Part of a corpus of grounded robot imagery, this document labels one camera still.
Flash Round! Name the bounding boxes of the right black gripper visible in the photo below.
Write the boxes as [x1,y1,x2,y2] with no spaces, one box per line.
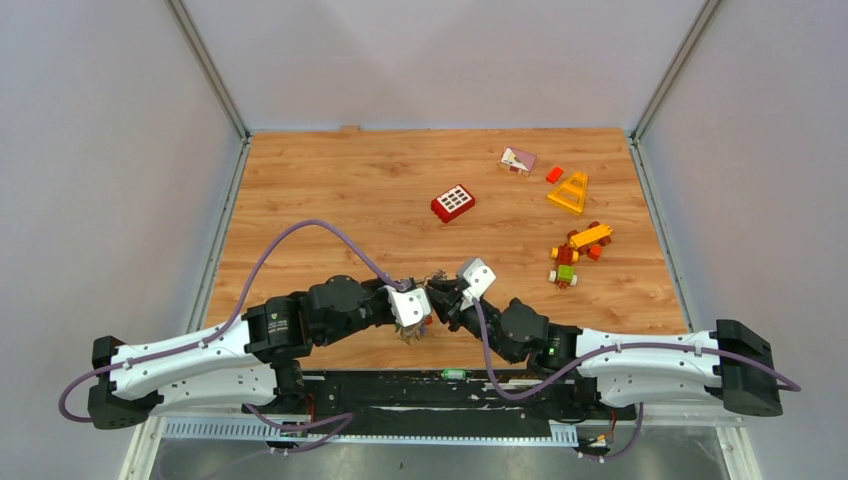
[424,280,518,365]

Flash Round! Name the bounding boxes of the large grey toothed keyring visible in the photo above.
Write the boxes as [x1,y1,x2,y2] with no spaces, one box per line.
[395,269,447,345]

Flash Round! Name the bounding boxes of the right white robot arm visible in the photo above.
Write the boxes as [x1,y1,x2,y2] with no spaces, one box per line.
[425,279,801,418]

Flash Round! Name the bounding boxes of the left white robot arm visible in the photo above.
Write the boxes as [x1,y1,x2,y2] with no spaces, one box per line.
[87,275,409,430]

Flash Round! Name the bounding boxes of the small green bubble level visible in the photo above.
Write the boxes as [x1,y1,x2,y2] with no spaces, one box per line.
[441,369,467,380]

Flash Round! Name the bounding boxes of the red window toy brick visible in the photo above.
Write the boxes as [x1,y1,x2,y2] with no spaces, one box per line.
[430,184,476,224]

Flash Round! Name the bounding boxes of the red green toy vehicle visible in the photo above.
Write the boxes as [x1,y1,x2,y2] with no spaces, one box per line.
[548,244,579,289]

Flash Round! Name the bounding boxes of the pink roof toy house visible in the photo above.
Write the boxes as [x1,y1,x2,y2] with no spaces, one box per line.
[497,147,537,176]

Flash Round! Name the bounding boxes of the yellow orange toy car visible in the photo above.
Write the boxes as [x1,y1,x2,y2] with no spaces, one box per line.
[566,221,613,255]

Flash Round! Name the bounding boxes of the small red toy brick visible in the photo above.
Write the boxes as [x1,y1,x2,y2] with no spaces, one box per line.
[545,166,564,184]

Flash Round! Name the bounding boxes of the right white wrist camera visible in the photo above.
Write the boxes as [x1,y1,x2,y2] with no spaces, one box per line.
[457,257,497,301]

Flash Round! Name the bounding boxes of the yellow triangular toy frame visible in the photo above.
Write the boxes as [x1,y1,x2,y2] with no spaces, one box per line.
[546,172,589,216]

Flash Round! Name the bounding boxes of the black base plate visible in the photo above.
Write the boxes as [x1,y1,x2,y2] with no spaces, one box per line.
[257,370,638,438]

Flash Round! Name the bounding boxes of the grey slotted cable duct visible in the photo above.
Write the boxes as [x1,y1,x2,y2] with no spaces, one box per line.
[162,417,580,446]

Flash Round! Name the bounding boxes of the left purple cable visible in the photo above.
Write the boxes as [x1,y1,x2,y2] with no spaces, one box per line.
[58,219,415,423]

